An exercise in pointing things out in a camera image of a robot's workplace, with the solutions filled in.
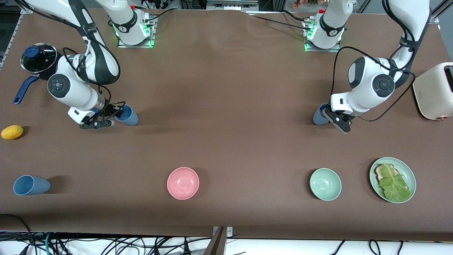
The mint green plate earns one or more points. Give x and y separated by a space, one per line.
410 175

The blue plastic cup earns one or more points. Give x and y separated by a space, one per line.
32 185
319 117
129 117

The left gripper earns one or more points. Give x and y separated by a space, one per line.
329 107

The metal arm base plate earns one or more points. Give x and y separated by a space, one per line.
136 46
322 50

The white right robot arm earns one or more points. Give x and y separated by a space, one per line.
70 92

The mint green bowl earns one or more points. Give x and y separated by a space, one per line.
325 184

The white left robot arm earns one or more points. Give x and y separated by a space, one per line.
364 76

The glass lid with blue knob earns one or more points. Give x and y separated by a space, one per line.
42 62

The yellow lemon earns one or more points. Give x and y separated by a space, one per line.
12 132

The green lettuce leaf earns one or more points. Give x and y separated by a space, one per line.
394 184

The pink bowl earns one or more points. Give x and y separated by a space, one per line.
183 183

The cream toaster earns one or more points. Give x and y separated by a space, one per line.
433 92

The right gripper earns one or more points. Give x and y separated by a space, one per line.
110 108

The dark support beam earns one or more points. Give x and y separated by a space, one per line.
216 244

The aluminium frame rail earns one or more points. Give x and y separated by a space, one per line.
435 18
16 32

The brown table cover mat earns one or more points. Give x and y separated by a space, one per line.
226 141

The bread slice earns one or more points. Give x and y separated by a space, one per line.
379 173

